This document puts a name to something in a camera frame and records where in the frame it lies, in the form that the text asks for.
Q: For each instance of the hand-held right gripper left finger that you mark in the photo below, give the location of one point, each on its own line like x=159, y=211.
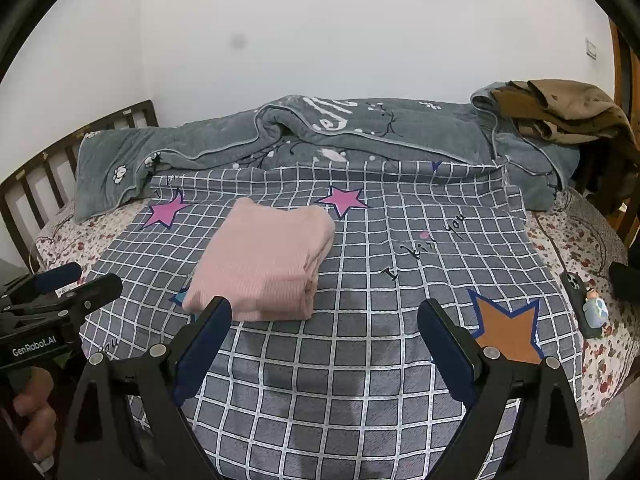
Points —
x=200, y=355

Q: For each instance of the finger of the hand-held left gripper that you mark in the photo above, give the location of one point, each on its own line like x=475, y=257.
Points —
x=57, y=279
x=97, y=292

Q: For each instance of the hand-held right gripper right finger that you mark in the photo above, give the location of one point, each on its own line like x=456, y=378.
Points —
x=447, y=355

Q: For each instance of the pink knitted sweater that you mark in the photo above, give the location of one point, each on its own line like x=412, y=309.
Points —
x=265, y=260

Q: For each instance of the person's left hand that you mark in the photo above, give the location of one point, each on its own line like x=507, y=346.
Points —
x=37, y=410

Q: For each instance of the dark wooden bed headboard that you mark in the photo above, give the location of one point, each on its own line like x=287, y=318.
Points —
x=30, y=180

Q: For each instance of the grey checked blanket with stars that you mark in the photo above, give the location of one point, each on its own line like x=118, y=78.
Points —
x=380, y=270

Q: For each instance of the floral bed sheet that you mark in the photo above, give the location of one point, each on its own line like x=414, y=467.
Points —
x=600, y=375

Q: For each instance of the small toy figurine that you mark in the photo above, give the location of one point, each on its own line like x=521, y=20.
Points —
x=596, y=310

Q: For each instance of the grey printed quilt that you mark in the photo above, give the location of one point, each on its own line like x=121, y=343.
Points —
x=210, y=145

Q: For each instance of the black object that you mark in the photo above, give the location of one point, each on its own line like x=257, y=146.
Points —
x=625, y=275

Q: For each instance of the dark garment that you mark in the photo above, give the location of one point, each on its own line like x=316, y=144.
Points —
x=605, y=175

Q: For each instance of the brown jacket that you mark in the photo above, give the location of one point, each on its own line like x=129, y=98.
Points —
x=565, y=105

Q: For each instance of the wooden door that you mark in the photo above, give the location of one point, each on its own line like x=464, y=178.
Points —
x=625, y=65

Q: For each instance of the white wall switch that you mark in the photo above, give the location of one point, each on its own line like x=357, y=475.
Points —
x=591, y=48

